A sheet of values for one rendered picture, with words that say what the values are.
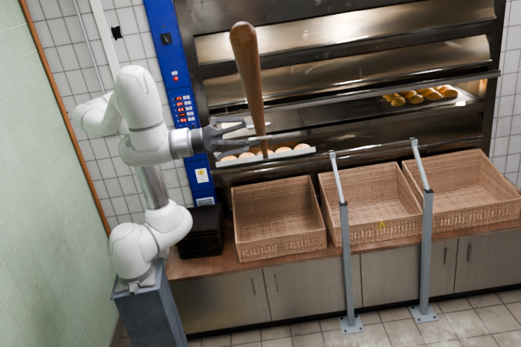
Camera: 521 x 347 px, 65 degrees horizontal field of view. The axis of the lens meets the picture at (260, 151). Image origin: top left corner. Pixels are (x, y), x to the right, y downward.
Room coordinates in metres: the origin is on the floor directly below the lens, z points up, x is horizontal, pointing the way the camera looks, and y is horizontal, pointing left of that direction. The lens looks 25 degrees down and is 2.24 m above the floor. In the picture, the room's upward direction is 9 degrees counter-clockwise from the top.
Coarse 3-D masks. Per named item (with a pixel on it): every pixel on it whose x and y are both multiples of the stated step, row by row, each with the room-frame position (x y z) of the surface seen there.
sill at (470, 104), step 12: (420, 108) 2.51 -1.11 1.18; (432, 108) 2.48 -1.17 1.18; (444, 108) 2.46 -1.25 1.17; (456, 108) 2.46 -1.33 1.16; (468, 108) 2.46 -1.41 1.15; (348, 120) 2.51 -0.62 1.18; (360, 120) 2.48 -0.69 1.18; (372, 120) 2.47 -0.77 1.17; (384, 120) 2.46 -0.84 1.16; (396, 120) 2.46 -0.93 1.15; (276, 132) 2.50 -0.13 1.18; (288, 132) 2.47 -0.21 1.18; (300, 132) 2.47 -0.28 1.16; (312, 132) 2.47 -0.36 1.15
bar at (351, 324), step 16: (384, 144) 2.10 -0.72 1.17; (400, 144) 2.09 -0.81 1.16; (416, 144) 2.08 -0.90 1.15; (272, 160) 2.11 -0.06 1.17; (288, 160) 2.10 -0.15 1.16; (416, 160) 2.03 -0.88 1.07; (336, 176) 2.01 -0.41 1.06; (432, 192) 1.86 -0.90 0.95; (432, 208) 1.86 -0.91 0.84; (352, 288) 1.87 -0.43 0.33; (352, 304) 1.87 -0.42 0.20; (352, 320) 1.87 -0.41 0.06; (416, 320) 1.84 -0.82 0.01; (432, 320) 1.82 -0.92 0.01
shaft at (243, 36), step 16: (240, 32) 0.43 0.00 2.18; (256, 32) 0.44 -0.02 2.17; (240, 48) 0.43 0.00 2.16; (256, 48) 0.45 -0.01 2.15; (240, 64) 0.48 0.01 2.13; (256, 64) 0.50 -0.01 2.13; (256, 80) 0.55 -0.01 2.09; (256, 96) 0.63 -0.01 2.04; (256, 112) 0.75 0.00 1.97; (256, 128) 0.96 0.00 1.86
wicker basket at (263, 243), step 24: (240, 192) 2.42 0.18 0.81; (264, 192) 2.42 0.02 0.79; (288, 192) 2.42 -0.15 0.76; (312, 192) 2.29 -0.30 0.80; (240, 216) 2.38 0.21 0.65; (264, 216) 2.37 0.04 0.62; (288, 216) 2.36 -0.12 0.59; (312, 216) 2.32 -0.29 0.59; (240, 240) 2.18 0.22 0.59; (264, 240) 1.97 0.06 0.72; (288, 240) 1.97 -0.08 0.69; (312, 240) 2.06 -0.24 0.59
